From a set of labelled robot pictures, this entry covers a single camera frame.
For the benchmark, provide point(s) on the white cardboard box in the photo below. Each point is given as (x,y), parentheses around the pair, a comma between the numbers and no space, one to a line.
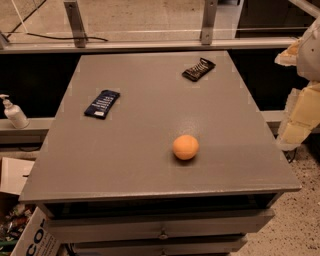
(36,240)

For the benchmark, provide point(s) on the white pump bottle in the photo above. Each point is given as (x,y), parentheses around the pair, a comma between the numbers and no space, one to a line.
(14,113)

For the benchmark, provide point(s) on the metal railing frame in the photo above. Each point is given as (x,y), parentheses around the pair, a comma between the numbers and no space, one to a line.
(92,26)

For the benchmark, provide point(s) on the open cardboard flap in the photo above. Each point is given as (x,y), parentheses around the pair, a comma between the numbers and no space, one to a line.
(14,173)

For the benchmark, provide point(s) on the grey cabinet with drawers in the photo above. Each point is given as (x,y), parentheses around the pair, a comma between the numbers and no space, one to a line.
(113,187)

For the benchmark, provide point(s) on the black snack bar wrapper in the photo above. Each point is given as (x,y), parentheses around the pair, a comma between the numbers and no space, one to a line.
(196,72)

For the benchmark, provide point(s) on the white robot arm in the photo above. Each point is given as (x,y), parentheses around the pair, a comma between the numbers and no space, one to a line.
(304,54)

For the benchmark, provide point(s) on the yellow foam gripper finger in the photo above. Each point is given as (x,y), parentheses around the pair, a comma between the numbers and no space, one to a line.
(301,116)

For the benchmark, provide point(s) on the blue rxbar blueberry wrapper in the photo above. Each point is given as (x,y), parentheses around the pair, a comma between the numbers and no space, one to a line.
(102,104)

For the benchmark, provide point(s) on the orange ball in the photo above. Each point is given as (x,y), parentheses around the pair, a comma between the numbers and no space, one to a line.
(185,147)

